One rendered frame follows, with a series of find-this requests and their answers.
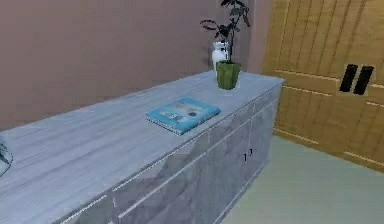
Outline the black door handle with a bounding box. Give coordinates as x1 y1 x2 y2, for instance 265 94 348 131
353 65 375 96
338 63 359 93

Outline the white vase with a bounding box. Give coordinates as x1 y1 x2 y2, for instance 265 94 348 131
211 41 230 72

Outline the blue book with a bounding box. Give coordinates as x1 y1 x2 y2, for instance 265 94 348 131
145 97 222 136

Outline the wooden slatted door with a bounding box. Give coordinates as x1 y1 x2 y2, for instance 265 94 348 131
262 0 384 174

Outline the grey chest of drawers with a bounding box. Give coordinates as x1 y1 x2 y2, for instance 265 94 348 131
0 69 285 224

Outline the house plant in green pot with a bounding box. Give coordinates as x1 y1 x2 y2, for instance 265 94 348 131
199 0 251 91

